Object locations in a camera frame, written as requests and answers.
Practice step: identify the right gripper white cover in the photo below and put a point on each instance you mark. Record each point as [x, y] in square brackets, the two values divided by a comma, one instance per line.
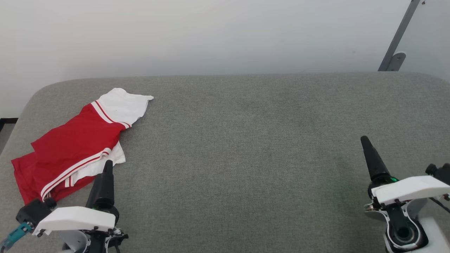
[411, 188]

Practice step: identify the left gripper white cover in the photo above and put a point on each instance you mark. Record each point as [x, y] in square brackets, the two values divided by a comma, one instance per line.
[74, 218]

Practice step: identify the red and white basketball jersey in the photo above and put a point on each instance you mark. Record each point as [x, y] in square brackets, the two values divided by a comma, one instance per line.
[70, 144]

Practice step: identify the black baseboard strip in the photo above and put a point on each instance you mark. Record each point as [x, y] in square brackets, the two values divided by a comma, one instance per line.
[8, 119]

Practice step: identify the grey fabric sofa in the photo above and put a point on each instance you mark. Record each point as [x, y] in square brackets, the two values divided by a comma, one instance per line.
[246, 158]

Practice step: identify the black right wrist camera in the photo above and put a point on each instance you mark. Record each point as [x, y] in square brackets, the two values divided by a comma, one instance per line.
[441, 173]

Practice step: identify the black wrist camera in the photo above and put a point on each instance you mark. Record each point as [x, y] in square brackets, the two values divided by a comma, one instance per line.
[441, 173]
[33, 211]

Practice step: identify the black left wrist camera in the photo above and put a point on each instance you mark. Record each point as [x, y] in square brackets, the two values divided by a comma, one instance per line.
[33, 211]

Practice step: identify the grey metal bracket pole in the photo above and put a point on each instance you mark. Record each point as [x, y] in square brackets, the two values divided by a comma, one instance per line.
[399, 35]

